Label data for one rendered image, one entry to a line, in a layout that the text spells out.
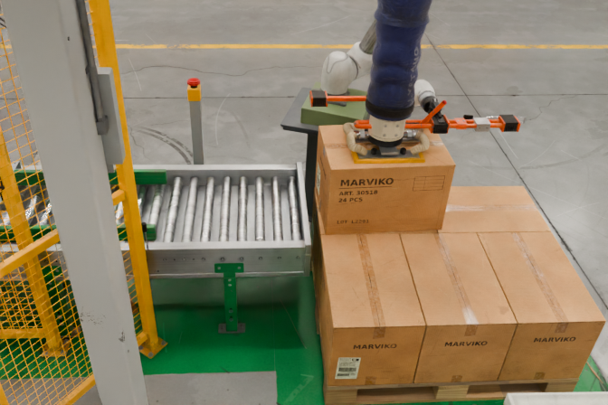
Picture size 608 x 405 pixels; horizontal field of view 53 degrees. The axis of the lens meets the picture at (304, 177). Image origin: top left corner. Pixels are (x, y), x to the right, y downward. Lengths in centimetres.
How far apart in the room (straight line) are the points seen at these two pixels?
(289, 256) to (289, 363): 57
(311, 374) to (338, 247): 65
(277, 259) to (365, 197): 51
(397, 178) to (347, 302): 63
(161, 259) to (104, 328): 85
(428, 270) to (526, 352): 55
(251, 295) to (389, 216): 95
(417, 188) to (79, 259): 165
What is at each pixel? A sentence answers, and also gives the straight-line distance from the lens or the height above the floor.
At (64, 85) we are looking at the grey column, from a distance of 163.
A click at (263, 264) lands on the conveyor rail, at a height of 48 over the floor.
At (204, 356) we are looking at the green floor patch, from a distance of 323.
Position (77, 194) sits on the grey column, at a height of 148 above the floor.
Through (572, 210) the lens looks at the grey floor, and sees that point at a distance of 458.
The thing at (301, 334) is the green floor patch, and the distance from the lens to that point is 330.
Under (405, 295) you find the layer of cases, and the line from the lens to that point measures 281.
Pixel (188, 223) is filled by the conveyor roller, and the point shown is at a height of 55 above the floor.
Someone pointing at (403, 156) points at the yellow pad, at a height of 97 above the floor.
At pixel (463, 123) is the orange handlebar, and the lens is 302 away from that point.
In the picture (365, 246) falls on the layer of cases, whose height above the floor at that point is 54.
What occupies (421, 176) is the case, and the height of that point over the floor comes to 88.
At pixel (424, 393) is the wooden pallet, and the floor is 2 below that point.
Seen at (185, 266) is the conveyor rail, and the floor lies 48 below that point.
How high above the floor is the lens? 252
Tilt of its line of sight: 35 degrees down
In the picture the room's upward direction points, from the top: 3 degrees clockwise
